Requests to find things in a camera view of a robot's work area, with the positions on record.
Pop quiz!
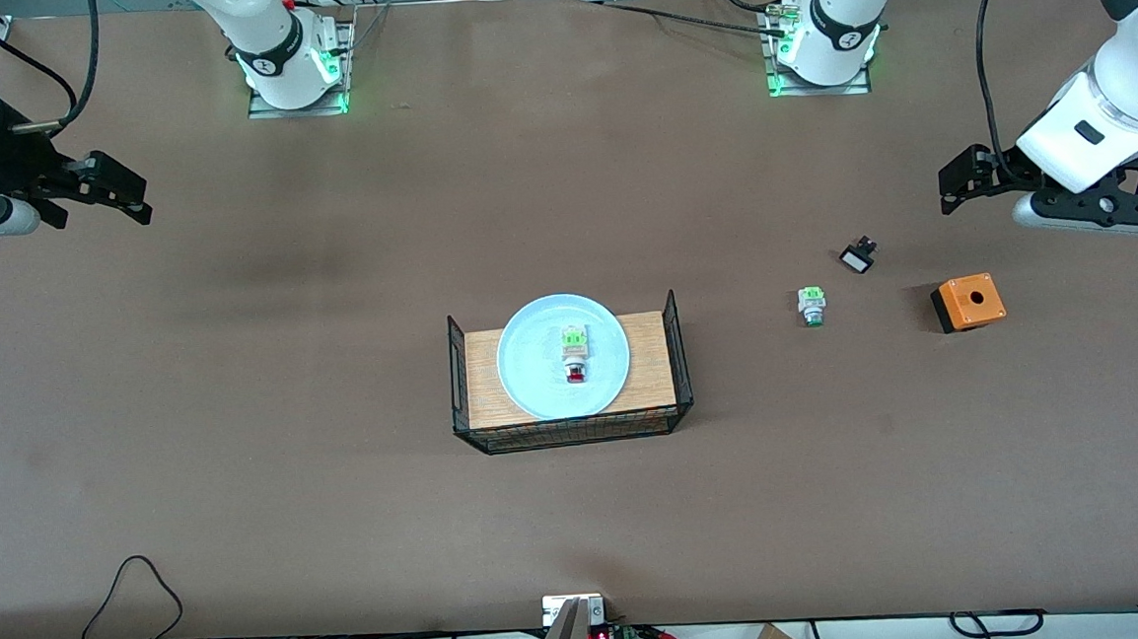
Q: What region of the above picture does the red push button switch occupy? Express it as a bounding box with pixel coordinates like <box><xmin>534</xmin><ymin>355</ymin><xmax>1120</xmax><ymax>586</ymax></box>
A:
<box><xmin>557</xmin><ymin>323</ymin><xmax>595</xmax><ymax>388</ymax></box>

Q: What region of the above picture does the light blue round plate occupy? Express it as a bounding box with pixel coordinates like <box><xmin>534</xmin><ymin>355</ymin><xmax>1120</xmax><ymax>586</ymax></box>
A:
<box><xmin>493</xmin><ymin>289</ymin><xmax>634</xmax><ymax>424</ymax></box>

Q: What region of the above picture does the black square white-faced button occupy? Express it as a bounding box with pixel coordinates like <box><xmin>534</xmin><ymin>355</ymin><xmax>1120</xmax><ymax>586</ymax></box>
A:
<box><xmin>838</xmin><ymin>237</ymin><xmax>881</xmax><ymax>276</ymax></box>

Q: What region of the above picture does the wooden board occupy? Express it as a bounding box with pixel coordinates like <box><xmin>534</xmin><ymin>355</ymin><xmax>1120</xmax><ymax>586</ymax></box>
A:
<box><xmin>462</xmin><ymin>311</ymin><xmax>679</xmax><ymax>431</ymax></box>

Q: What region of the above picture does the orange button enclosure box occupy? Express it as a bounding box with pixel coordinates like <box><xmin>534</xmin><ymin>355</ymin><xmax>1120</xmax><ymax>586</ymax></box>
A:
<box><xmin>928</xmin><ymin>271</ymin><xmax>1008</xmax><ymax>336</ymax></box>

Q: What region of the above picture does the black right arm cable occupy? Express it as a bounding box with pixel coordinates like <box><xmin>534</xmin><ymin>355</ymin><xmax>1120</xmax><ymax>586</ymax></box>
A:
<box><xmin>0</xmin><ymin>0</ymin><xmax>108</xmax><ymax>138</ymax></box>

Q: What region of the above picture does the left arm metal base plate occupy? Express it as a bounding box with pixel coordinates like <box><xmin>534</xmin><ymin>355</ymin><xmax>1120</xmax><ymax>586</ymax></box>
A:
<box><xmin>759</xmin><ymin>0</ymin><xmax>875</xmax><ymax>101</ymax></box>

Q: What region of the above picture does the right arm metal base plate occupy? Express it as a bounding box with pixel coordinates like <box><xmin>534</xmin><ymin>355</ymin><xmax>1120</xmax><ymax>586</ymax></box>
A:
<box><xmin>243</xmin><ymin>17</ymin><xmax>361</xmax><ymax>120</ymax></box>

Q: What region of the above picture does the thin black table cable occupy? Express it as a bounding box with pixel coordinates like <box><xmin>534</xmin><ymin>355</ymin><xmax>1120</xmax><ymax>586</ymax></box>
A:
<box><xmin>594</xmin><ymin>0</ymin><xmax>792</xmax><ymax>50</ymax></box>

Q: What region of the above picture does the black looped cable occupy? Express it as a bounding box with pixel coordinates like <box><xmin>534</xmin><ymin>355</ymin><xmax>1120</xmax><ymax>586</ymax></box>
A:
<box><xmin>76</xmin><ymin>552</ymin><xmax>186</xmax><ymax>639</ymax></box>

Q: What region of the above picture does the black flat-looped cable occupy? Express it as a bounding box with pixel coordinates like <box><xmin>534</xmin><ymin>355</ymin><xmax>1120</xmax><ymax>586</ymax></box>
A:
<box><xmin>947</xmin><ymin>605</ymin><xmax>1045</xmax><ymax>639</ymax></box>

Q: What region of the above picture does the black wire basket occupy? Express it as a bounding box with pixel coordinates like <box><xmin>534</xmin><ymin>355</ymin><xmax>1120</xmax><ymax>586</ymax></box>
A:
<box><xmin>445</xmin><ymin>288</ymin><xmax>698</xmax><ymax>458</ymax></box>

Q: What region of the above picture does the silver camera mount bracket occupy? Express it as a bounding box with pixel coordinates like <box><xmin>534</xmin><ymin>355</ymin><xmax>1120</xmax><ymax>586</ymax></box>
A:
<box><xmin>541</xmin><ymin>592</ymin><xmax>607</xmax><ymax>629</ymax></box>

